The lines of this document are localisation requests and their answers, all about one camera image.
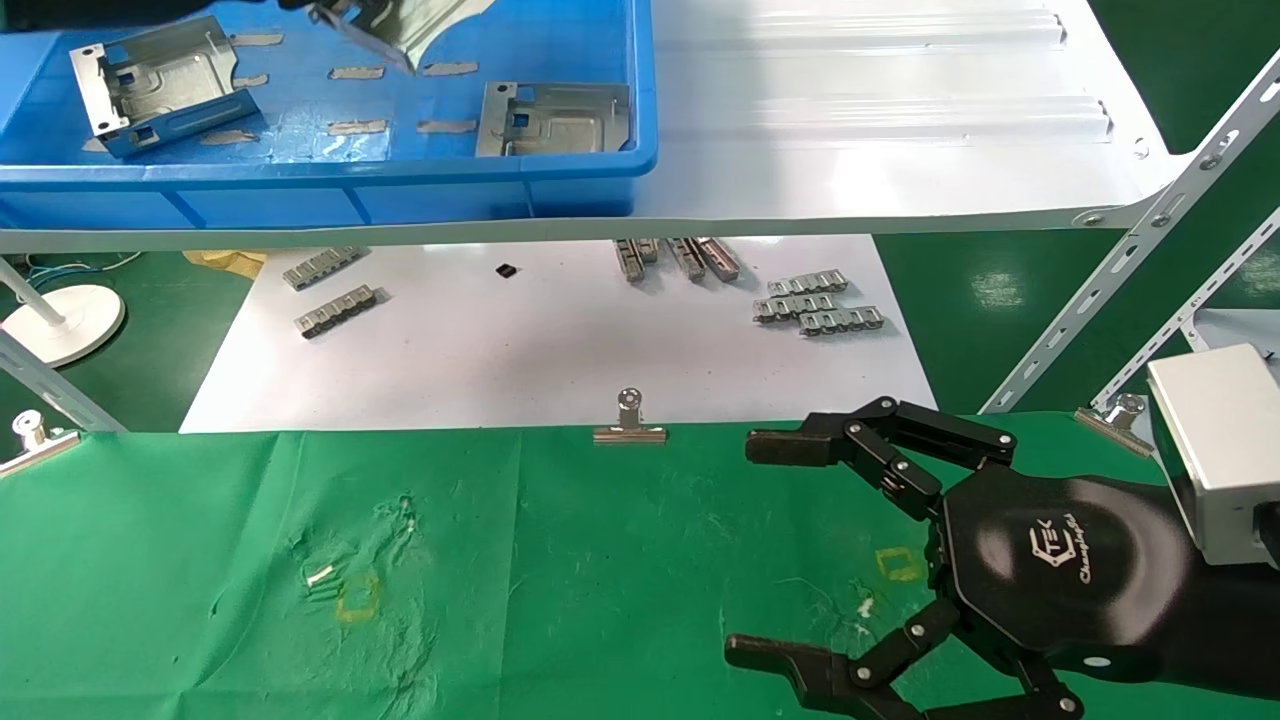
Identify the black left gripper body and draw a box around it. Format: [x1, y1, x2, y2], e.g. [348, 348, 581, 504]
[130, 0, 271, 25]

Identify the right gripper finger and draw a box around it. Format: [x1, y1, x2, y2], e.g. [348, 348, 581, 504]
[745, 396, 1019, 521]
[725, 598, 1086, 720]

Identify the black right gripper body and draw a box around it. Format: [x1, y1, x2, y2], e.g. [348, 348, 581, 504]
[935, 465, 1198, 683]

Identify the galvanized sheet metal bracket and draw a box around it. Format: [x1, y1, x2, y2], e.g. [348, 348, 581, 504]
[68, 16, 263, 161]
[474, 82, 633, 159]
[308, 0, 497, 74]

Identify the silver binder clip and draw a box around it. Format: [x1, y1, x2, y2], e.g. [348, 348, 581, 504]
[593, 388, 668, 446]
[0, 410, 82, 479]
[1074, 393, 1156, 458]

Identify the blue plastic bin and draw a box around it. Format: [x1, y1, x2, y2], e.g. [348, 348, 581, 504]
[0, 0, 659, 231]

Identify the yellow crumpled cloth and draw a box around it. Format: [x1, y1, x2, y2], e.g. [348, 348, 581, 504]
[183, 250, 269, 282]

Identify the white metal shelf rack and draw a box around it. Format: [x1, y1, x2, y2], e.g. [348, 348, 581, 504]
[978, 48, 1280, 416]

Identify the white metal shelf board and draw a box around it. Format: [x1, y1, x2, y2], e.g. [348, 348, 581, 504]
[0, 0, 1191, 254]

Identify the green table cloth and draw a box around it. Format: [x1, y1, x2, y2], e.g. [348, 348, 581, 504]
[0, 412, 1280, 720]

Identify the white round stand base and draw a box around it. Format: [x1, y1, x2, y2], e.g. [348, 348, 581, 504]
[0, 258, 127, 369]

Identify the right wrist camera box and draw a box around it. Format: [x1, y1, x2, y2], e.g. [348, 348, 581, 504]
[1146, 344, 1280, 568]

